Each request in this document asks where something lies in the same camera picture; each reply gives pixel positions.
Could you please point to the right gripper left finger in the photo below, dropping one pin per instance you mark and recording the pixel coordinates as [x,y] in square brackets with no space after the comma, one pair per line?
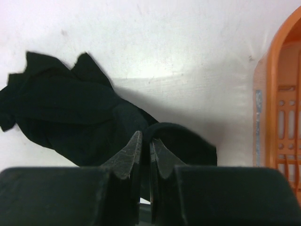
[123,162]

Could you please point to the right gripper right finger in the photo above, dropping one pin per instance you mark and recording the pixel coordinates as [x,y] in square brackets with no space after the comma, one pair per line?
[164,159]

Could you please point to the black t-shirt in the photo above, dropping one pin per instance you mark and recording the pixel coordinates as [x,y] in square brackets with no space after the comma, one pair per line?
[76,112]

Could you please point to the orange plastic basket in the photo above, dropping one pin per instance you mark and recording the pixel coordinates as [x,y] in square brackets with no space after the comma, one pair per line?
[277,104]

